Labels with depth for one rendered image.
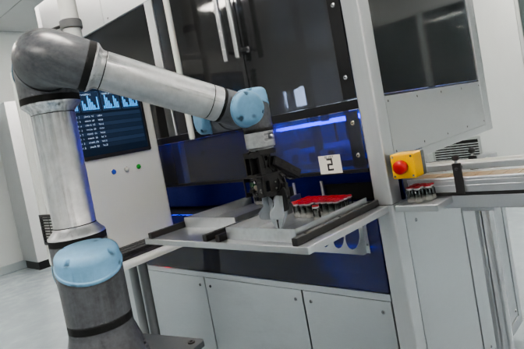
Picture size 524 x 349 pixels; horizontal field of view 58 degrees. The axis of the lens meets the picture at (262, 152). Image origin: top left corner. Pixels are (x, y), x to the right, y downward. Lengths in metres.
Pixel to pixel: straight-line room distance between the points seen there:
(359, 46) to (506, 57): 4.68
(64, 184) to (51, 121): 0.13
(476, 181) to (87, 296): 1.05
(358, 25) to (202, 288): 1.33
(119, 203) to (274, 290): 0.70
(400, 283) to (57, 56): 1.12
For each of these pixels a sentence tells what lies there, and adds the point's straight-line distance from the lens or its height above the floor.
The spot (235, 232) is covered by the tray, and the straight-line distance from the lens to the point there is 1.34.
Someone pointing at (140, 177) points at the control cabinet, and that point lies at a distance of 2.02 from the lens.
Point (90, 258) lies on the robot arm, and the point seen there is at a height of 1.01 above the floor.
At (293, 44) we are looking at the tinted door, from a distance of 1.59.
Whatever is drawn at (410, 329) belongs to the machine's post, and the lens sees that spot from 1.58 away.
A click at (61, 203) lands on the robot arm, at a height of 1.10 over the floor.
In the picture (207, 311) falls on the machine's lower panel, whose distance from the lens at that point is 2.22.
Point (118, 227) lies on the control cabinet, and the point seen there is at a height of 0.89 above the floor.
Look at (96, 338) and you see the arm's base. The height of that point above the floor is 0.87.
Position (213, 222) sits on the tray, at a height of 0.90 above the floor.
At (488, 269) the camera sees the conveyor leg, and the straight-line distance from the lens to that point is 1.57.
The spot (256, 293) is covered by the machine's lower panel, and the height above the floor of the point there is 0.54.
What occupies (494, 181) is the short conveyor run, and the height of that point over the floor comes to 0.92.
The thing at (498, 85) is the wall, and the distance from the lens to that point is 6.08.
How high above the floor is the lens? 1.18
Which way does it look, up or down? 3 degrees down
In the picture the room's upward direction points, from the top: 10 degrees counter-clockwise
